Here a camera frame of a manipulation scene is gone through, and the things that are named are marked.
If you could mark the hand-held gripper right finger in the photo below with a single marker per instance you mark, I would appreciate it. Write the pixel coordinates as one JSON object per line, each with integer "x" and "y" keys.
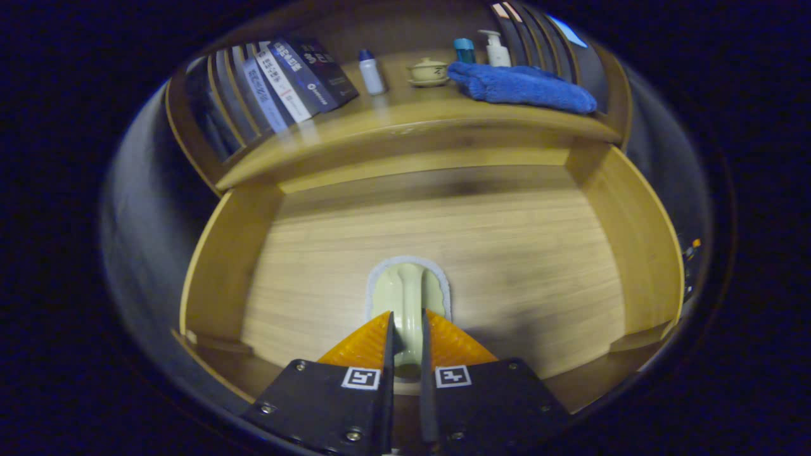
{"x": 469, "y": 411}

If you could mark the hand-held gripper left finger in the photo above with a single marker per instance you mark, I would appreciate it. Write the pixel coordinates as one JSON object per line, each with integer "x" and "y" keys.
{"x": 355, "y": 411}

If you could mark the cream cleaning brush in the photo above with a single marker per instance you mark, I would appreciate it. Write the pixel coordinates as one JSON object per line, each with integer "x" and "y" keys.
{"x": 405, "y": 288}

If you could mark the wooden countertop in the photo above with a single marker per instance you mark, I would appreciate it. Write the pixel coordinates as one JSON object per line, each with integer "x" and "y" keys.
{"x": 393, "y": 111}

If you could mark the wooden cabinet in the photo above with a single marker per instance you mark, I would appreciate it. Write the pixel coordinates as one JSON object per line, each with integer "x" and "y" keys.
{"x": 405, "y": 28}

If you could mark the black equipment with orange tip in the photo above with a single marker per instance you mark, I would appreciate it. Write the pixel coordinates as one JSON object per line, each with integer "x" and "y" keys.
{"x": 690, "y": 253}

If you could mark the black backdrop cloth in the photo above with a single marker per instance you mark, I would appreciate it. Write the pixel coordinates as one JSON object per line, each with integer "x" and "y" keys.
{"x": 146, "y": 221}

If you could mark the folded blue towel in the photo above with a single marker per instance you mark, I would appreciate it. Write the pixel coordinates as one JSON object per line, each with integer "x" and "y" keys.
{"x": 519, "y": 88}

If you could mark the light blue book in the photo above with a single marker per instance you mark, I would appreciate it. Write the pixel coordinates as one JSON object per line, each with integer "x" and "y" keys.
{"x": 263, "y": 95}

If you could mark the white book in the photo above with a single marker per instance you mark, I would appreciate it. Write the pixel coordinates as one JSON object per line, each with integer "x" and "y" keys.
{"x": 282, "y": 85}

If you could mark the white bottle with blue cap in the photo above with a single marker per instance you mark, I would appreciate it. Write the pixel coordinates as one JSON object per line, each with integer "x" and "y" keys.
{"x": 372, "y": 76}

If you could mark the dark blue book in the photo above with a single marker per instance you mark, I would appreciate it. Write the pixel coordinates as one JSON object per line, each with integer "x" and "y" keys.
{"x": 317, "y": 76}

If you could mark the cream lidded teacup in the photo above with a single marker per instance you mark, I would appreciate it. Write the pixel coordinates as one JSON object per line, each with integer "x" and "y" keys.
{"x": 428, "y": 71}

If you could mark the white pump bottle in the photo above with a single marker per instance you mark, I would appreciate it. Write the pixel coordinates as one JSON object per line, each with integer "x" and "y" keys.
{"x": 497, "y": 54}

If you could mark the teal bottle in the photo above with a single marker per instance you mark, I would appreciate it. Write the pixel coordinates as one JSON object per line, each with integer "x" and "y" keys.
{"x": 464, "y": 50}

